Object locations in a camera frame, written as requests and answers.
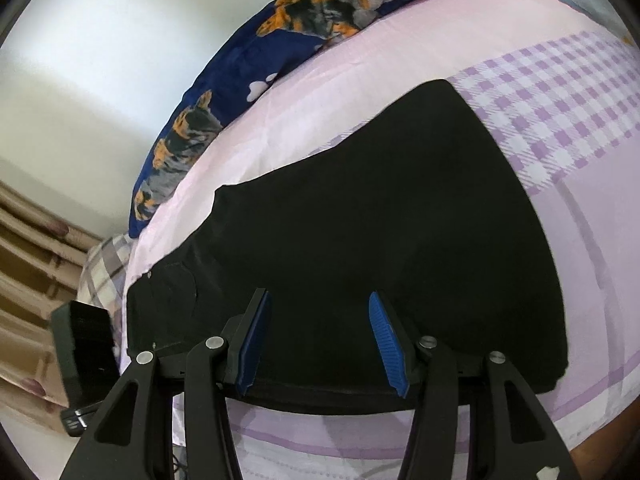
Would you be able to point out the plaid pillow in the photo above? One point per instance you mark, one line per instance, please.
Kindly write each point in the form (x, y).
(105, 270)

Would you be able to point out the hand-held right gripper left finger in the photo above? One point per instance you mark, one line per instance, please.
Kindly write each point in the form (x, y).
(250, 350)

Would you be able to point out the purple checked bed sheet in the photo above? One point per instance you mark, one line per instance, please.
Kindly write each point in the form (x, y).
(575, 240)

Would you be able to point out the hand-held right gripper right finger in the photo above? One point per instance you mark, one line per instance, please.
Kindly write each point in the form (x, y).
(390, 350)

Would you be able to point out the blue tiger print blanket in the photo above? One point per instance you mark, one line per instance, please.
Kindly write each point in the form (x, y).
(240, 60)

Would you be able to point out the black pants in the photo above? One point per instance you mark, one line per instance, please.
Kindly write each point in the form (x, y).
(375, 210)

